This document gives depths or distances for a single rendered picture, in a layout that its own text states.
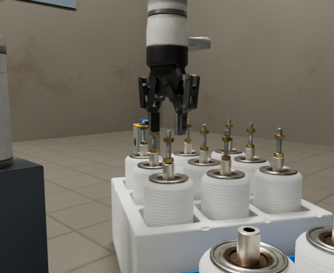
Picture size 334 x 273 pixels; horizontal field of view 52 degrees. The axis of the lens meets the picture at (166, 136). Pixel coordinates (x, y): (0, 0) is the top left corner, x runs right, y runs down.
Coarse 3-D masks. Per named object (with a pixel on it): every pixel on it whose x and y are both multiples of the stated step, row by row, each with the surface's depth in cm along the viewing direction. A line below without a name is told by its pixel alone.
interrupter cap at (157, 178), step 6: (156, 174) 66; (162, 174) 66; (174, 174) 66; (180, 174) 66; (150, 180) 62; (156, 180) 61; (162, 180) 62; (168, 180) 62; (174, 180) 62; (180, 180) 61; (186, 180) 62
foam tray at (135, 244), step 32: (128, 192) 80; (128, 224) 63; (192, 224) 60; (224, 224) 60; (256, 224) 62; (288, 224) 63; (320, 224) 65; (128, 256) 65; (160, 256) 58; (192, 256) 59
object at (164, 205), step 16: (144, 192) 63; (160, 192) 60; (176, 192) 60; (192, 192) 62; (144, 208) 64; (160, 208) 60; (176, 208) 60; (192, 208) 63; (160, 224) 61; (176, 224) 61
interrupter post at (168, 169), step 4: (164, 164) 63; (168, 164) 63; (172, 164) 63; (164, 168) 63; (168, 168) 63; (172, 168) 63; (164, 172) 63; (168, 172) 63; (172, 172) 63; (164, 176) 63; (168, 176) 63; (172, 176) 63
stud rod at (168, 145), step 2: (166, 132) 63; (168, 132) 62; (170, 132) 63; (166, 134) 63; (168, 134) 63; (170, 134) 63; (166, 136) 63; (168, 136) 63; (170, 136) 63; (166, 142) 63; (170, 142) 63; (166, 144) 63; (168, 144) 63; (170, 144) 63; (166, 146) 63; (168, 146) 63; (170, 146) 63; (166, 148) 63; (168, 148) 63; (170, 148) 63; (166, 150) 63; (168, 150) 63; (170, 150) 63; (166, 152) 63; (168, 152) 63; (170, 152) 63; (166, 154) 63; (168, 154) 63; (170, 154) 63; (166, 156) 63; (168, 156) 63; (170, 156) 63
